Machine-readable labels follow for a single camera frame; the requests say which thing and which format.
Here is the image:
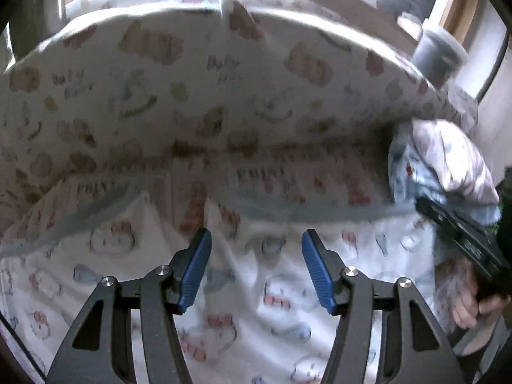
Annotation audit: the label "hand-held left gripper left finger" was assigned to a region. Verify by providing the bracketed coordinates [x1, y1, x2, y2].
[46, 228, 212, 384]

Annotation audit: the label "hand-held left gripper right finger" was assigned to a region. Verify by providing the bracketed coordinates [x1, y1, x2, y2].
[301, 229, 468, 384]

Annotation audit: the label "white cat print pants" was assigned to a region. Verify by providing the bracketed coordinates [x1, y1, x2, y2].
[0, 194, 454, 384]

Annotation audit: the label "blue printed garment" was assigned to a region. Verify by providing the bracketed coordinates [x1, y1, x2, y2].
[387, 128, 503, 227]

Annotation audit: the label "person's right hand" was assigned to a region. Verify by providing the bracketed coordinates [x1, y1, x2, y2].
[452, 262, 512, 329]

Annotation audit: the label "pink white folded garment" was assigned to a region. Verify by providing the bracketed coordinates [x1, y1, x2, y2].
[411, 119, 500, 205]

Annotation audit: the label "pink printed bed sheet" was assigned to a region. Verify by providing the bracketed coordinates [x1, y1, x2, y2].
[0, 156, 401, 244]

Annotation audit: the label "grey cylindrical container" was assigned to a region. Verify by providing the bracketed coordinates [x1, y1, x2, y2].
[411, 27, 469, 89]

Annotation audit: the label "wooden window frame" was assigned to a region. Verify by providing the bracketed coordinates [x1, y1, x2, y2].
[438, 0, 483, 46]

